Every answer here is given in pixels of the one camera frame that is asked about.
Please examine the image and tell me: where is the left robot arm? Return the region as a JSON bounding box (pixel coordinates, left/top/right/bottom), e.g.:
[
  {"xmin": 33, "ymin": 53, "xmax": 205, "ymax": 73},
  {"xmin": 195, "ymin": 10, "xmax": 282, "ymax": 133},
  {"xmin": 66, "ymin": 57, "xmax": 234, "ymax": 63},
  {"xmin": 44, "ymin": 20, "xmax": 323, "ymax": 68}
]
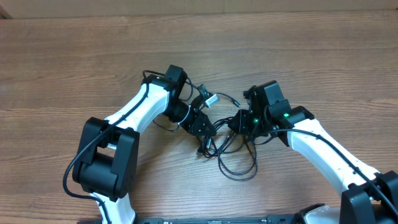
[{"xmin": 65, "ymin": 65, "xmax": 218, "ymax": 223}]

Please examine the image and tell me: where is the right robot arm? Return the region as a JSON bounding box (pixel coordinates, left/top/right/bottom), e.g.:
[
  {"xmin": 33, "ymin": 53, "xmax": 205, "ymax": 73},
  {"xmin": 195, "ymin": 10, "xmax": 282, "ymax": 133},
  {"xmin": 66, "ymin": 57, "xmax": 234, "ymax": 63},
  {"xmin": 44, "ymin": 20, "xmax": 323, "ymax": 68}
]
[{"xmin": 228, "ymin": 80, "xmax": 397, "ymax": 223}]

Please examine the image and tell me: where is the black usb cable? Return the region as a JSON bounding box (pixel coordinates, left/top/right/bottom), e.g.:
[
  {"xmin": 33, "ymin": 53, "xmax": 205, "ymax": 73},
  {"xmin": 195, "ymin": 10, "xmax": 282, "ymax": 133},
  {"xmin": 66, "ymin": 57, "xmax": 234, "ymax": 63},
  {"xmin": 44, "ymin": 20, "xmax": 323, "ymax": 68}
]
[{"xmin": 195, "ymin": 116, "xmax": 259, "ymax": 182}]

